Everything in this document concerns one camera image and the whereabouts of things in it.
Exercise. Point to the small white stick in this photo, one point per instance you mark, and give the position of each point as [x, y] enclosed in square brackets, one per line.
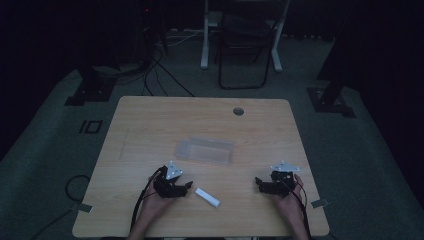
[207, 197]

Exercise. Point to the black folding chair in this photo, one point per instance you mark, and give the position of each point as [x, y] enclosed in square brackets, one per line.
[245, 40]

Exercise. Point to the grey tape piece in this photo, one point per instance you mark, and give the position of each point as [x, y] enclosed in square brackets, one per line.
[320, 203]
[82, 207]

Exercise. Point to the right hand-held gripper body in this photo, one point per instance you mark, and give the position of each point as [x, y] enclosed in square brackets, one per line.
[282, 181]

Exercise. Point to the clear plastic box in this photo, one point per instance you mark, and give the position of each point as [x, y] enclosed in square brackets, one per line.
[205, 150]

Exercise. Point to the person's left hand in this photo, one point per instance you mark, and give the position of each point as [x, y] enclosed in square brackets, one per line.
[154, 204]

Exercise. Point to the black stand with base plate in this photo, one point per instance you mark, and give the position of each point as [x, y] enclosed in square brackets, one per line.
[331, 96]
[91, 88]

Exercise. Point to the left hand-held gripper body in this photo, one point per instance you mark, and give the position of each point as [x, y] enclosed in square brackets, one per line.
[166, 186]

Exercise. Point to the person's right hand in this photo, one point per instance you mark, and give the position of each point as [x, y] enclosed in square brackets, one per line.
[290, 204]

